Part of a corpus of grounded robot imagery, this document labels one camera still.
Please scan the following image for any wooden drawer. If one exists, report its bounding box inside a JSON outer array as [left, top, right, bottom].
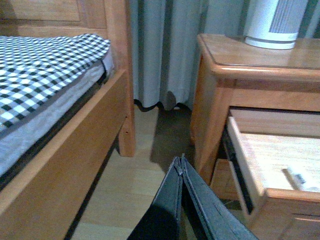
[[210, 158, 245, 202], [224, 109, 320, 240]]

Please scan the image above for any white cylindrical air purifier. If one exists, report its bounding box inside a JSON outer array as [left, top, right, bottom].
[[244, 0, 308, 50]]

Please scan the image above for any wooden bed frame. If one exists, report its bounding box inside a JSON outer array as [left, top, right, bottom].
[[0, 0, 136, 240]]

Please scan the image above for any wooden nightstand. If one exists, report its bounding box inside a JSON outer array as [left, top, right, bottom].
[[190, 33, 320, 240]]

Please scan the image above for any black white checkered sheet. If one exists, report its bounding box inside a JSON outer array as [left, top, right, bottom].
[[0, 34, 111, 131]]

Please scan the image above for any grey mattress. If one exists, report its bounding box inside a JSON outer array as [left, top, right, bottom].
[[0, 50, 114, 175]]

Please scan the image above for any white item in drawer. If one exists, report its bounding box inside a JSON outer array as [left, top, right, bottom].
[[282, 167, 320, 193]]

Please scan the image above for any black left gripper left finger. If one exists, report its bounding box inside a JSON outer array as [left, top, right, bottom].
[[128, 157, 183, 240]]

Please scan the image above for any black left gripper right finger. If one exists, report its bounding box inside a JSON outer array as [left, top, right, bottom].
[[180, 156, 257, 240]]

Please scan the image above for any grey curtain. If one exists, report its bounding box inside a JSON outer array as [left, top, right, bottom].
[[128, 0, 320, 112]]

